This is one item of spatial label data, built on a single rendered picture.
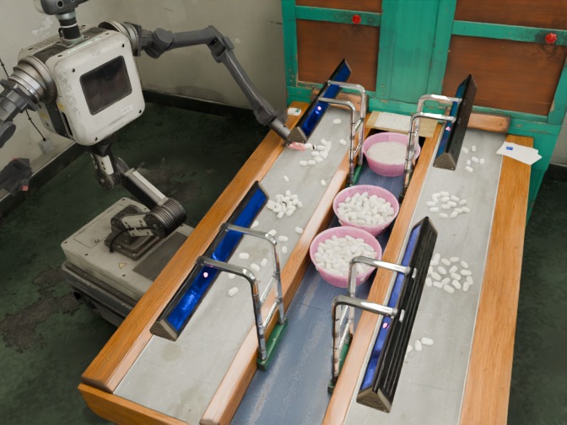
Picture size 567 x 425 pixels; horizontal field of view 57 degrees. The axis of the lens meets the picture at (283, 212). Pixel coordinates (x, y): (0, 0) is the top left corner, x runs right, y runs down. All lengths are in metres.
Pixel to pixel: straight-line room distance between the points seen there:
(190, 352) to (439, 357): 0.79
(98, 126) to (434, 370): 1.42
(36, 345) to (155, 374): 1.33
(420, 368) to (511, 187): 0.99
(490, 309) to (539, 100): 1.15
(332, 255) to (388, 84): 1.06
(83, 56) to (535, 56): 1.83
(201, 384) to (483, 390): 0.83
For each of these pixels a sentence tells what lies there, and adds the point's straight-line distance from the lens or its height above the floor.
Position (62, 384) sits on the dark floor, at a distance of 2.80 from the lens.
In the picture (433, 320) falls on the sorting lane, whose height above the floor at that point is 0.74.
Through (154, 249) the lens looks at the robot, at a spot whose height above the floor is 0.47.
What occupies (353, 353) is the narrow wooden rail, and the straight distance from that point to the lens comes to 1.71.
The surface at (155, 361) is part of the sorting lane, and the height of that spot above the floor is 0.74.
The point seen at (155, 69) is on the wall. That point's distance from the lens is 4.54.
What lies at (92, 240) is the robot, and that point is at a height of 0.47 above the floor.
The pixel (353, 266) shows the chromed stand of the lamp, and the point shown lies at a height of 1.09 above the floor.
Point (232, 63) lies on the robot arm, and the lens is 2.55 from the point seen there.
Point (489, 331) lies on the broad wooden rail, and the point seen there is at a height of 0.76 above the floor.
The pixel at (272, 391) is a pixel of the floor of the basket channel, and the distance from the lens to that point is 1.74.
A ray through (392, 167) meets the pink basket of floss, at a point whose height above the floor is 0.74.
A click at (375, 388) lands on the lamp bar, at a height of 1.11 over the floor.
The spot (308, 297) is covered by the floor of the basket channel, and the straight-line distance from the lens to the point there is 1.96.
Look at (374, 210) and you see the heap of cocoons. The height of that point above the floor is 0.74.
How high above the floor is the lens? 2.17
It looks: 41 degrees down
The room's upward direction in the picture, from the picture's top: 4 degrees counter-clockwise
